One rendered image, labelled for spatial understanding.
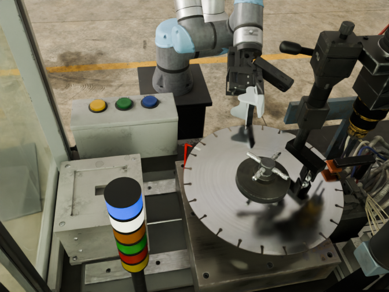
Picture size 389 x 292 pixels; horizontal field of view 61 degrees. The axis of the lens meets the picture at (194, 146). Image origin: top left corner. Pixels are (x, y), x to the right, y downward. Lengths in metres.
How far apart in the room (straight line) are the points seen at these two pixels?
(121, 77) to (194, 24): 1.71
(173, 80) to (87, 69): 1.62
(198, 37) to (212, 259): 0.57
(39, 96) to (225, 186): 0.41
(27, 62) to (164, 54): 0.55
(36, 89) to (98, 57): 2.16
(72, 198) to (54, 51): 2.35
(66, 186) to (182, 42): 0.47
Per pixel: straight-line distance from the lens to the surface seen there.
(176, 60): 1.13
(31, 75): 0.70
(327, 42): 0.55
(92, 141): 0.93
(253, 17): 0.89
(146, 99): 0.93
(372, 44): 0.60
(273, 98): 2.50
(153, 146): 0.96
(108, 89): 2.49
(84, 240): 0.75
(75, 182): 0.77
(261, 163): 0.66
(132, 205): 0.41
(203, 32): 0.94
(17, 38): 0.66
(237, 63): 0.85
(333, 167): 0.75
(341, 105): 0.90
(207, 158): 0.72
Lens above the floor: 1.49
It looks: 47 degrees down
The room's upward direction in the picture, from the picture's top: 4 degrees clockwise
